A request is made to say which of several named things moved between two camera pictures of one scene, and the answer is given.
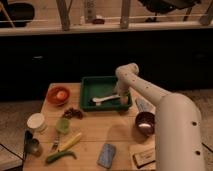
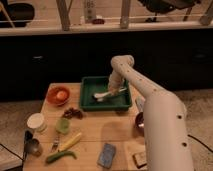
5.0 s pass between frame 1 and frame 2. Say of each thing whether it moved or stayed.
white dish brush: moved
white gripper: moved
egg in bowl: stayed
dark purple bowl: stayed
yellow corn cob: stayed
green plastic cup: stayed
